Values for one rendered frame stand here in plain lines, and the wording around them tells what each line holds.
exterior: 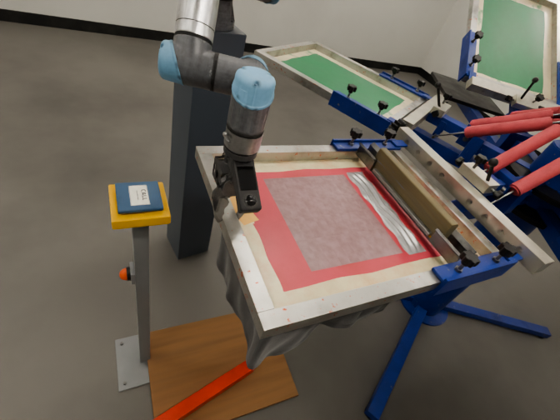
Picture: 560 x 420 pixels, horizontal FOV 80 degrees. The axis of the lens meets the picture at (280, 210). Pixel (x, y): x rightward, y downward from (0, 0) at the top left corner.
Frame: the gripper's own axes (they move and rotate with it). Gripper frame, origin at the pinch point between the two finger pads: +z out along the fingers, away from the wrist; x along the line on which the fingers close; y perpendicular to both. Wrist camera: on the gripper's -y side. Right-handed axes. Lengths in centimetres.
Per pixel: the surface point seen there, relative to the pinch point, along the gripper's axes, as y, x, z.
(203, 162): 21.0, 1.4, -0.9
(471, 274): -30, -55, -3
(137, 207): 7.5, 19.8, 1.1
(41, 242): 85, 60, 98
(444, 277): -29, -48, -2
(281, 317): -27.5, -2.4, -1.0
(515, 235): -24, -80, -6
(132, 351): 16, 24, 97
